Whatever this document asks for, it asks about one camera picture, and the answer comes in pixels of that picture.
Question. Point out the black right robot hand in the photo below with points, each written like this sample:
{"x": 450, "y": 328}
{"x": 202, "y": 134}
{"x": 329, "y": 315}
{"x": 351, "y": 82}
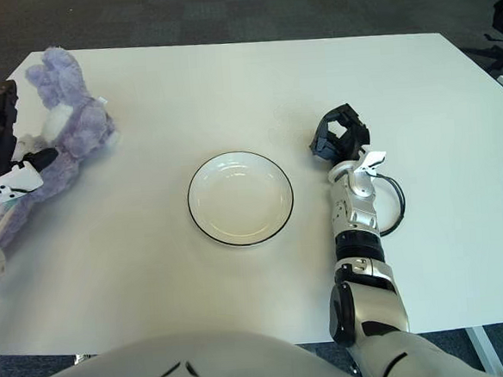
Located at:
{"x": 352, "y": 142}

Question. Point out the purple plush bunny doll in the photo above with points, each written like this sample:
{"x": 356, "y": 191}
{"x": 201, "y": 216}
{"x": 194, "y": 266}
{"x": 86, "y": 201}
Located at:
{"x": 83, "y": 127}

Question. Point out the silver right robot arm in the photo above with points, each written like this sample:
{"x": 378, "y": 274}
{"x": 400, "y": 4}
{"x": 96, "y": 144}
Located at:
{"x": 356, "y": 207}

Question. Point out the white plate with black rim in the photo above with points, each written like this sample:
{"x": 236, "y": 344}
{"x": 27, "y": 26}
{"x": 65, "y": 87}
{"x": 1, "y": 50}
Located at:
{"x": 239, "y": 198}

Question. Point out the white table leg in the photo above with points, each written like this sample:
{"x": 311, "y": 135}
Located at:
{"x": 487, "y": 353}

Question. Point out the silver robot torso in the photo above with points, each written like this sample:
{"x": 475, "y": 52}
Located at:
{"x": 203, "y": 368}

